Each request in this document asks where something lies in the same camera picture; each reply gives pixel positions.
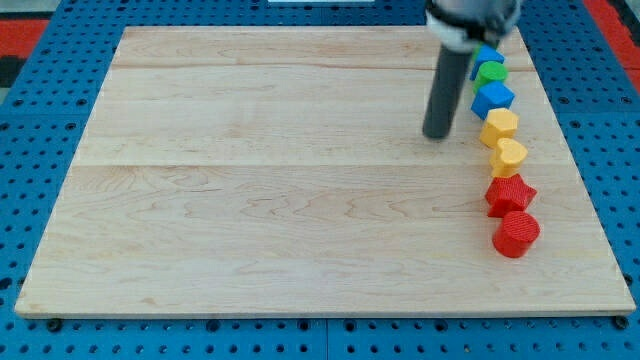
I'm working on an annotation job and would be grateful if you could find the red star block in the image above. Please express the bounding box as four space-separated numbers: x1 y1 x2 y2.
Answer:
485 174 537 218

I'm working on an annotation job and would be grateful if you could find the wooden board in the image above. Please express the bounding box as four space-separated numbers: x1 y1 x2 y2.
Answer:
15 26 635 319

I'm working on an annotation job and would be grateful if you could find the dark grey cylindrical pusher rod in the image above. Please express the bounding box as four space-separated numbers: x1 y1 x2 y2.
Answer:
422 45 471 140

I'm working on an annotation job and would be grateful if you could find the yellow heart block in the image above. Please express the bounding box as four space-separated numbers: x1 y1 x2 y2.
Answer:
489 138 528 178

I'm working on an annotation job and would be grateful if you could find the yellow hexagon block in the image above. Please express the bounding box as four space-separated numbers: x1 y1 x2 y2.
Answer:
479 108 519 148

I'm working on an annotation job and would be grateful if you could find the blue cube block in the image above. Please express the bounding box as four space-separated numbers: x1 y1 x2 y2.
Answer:
470 82 515 120

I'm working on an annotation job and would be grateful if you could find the red cylinder block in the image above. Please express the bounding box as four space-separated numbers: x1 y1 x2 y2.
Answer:
492 211 541 258

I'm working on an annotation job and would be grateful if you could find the green cylinder block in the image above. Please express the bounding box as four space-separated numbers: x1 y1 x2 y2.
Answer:
473 61 509 93

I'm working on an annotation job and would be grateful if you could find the blue triangle block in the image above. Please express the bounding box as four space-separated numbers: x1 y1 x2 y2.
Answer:
469 44 505 80

